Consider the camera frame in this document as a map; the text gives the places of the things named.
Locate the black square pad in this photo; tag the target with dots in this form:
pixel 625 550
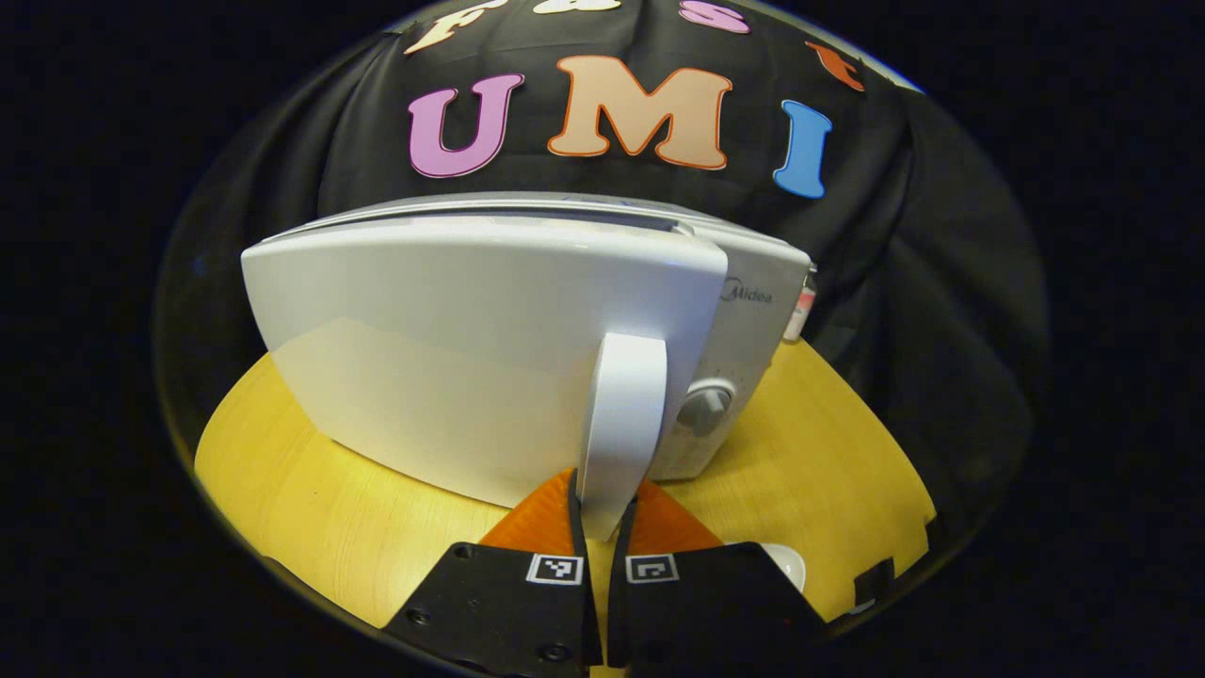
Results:
pixel 874 584

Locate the black backdrop cloth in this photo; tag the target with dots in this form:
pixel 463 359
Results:
pixel 941 282

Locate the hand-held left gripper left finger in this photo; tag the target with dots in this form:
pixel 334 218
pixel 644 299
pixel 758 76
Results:
pixel 508 612

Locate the white square plate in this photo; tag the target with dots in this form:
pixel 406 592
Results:
pixel 787 563

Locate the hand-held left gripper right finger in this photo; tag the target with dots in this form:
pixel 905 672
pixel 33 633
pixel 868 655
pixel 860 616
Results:
pixel 706 612

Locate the clear bottle pink label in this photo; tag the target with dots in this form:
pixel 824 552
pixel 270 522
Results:
pixel 802 315

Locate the white microwave oven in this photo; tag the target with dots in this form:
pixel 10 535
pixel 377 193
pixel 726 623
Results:
pixel 452 358

